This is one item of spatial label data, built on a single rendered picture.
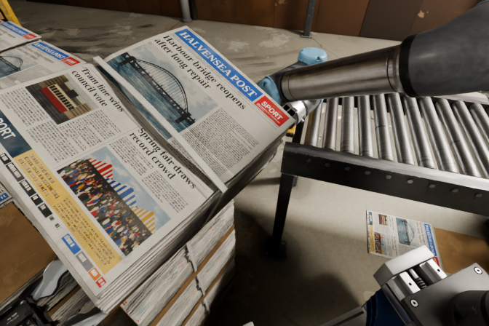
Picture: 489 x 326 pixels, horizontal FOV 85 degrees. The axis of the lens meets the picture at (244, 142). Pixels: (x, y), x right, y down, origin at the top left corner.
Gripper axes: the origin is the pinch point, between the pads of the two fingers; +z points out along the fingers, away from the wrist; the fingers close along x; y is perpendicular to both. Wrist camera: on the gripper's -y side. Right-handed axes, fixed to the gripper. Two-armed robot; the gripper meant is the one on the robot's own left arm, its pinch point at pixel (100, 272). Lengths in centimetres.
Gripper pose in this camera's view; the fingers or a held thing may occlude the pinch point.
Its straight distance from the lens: 57.3
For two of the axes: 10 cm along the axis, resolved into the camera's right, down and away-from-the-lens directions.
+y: 2.8, -5.1, -8.2
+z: 6.5, -5.3, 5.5
